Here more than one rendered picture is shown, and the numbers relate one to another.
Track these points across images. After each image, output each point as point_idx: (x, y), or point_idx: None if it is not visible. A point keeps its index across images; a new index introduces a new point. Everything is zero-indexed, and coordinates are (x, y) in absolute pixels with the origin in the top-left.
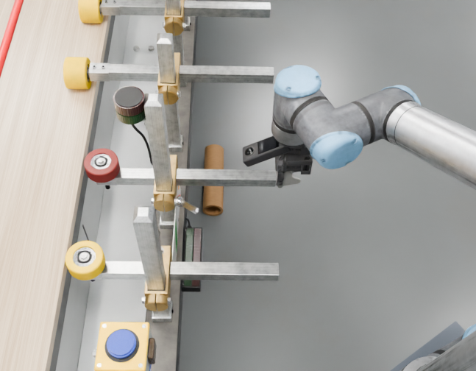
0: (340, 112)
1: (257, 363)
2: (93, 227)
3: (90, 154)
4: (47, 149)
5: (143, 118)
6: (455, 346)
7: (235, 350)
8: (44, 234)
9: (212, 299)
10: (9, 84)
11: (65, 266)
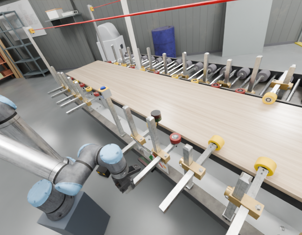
0: (87, 153)
1: (142, 211)
2: (177, 149)
3: (179, 135)
4: (190, 128)
5: None
6: (43, 143)
7: (150, 208)
8: (164, 119)
9: (169, 216)
10: (228, 129)
11: None
